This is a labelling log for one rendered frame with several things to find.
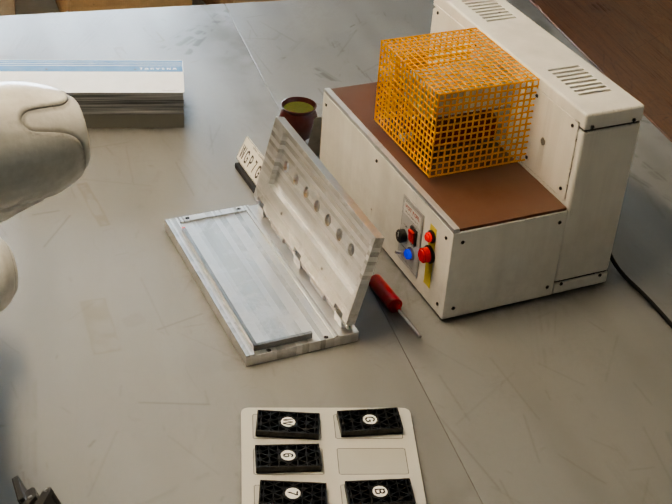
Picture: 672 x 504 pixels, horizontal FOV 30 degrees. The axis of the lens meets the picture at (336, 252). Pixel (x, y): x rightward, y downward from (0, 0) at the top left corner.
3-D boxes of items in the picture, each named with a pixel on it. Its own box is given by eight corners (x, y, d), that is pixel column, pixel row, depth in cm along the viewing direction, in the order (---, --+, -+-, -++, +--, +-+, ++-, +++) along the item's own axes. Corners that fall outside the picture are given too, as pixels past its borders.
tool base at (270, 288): (165, 229, 242) (164, 213, 240) (265, 211, 249) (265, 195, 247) (245, 366, 209) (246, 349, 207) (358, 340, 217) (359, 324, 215)
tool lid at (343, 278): (275, 116, 238) (284, 116, 239) (251, 202, 247) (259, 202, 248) (375, 237, 205) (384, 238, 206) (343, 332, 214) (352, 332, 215)
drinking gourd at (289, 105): (268, 149, 270) (270, 103, 264) (296, 136, 275) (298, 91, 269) (297, 164, 265) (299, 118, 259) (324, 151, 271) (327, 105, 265)
